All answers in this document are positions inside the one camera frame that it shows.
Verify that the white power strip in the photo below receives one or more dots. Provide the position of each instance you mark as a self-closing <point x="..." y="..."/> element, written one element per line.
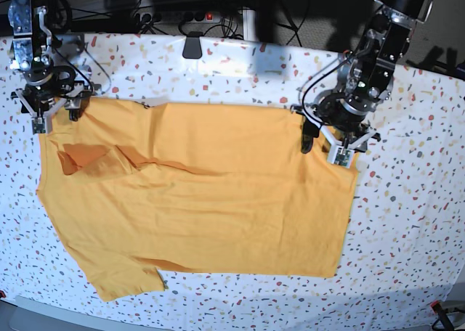
<point x="172" y="17"/>

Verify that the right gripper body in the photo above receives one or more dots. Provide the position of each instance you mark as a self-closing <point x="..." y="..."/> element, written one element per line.
<point x="44" y="83"/>

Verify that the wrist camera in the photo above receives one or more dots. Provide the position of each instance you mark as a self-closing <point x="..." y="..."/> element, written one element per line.
<point x="340" y="156"/>
<point x="41" y="125"/>

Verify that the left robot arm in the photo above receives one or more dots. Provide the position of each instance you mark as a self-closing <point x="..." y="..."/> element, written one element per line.
<point x="363" y="79"/>

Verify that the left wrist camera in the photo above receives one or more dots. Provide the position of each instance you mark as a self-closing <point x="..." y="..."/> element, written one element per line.
<point x="340" y="156"/>

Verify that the white metal pole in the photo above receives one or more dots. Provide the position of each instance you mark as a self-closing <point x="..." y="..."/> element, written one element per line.
<point x="249" y="25"/>

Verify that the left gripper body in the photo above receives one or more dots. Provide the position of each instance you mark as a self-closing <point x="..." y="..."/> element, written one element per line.
<point x="349" y="120"/>

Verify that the terrazzo patterned tablecloth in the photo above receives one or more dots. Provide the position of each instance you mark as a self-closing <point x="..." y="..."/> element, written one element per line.
<point x="404" y="243"/>

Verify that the yellow T-shirt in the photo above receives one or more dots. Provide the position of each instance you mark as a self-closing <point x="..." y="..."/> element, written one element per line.
<point x="132" y="191"/>

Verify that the black camera stand pole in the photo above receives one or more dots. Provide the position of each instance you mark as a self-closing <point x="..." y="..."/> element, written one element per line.
<point x="265" y="20"/>

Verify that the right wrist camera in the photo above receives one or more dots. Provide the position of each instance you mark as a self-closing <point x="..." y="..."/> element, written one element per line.
<point x="41" y="125"/>

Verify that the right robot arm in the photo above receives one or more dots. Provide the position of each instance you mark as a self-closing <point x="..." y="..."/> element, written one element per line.
<point x="41" y="52"/>

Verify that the red-tipped clamp right corner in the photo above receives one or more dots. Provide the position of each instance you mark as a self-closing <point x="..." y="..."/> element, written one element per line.
<point x="442" y="322"/>

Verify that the black table clamp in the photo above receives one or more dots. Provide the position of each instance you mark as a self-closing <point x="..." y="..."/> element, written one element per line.
<point x="192" y="49"/>

